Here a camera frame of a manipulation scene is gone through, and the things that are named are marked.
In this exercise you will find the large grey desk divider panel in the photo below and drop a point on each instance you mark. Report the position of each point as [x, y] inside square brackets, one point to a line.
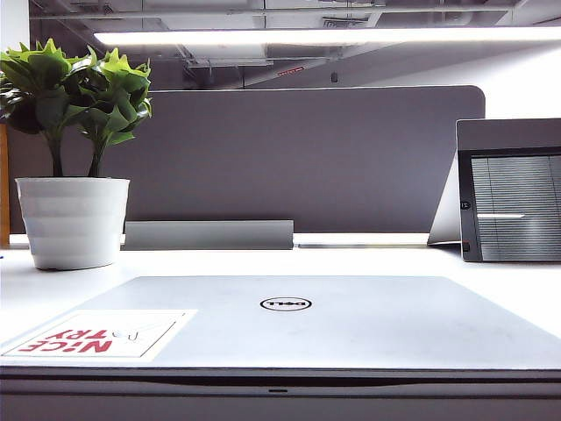
[307, 153]

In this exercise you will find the long ceiling light strip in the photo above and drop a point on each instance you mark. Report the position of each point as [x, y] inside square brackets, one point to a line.
[307, 36]

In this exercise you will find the grey metal divider bracket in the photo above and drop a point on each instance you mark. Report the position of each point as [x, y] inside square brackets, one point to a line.
[206, 234]

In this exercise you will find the square standing mirror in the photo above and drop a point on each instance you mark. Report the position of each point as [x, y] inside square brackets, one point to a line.
[513, 197]

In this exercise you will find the white potted green plant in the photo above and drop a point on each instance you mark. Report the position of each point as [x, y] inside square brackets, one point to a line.
[74, 219]

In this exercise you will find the silver Dell laptop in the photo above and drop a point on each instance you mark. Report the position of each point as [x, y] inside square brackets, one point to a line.
[307, 329]

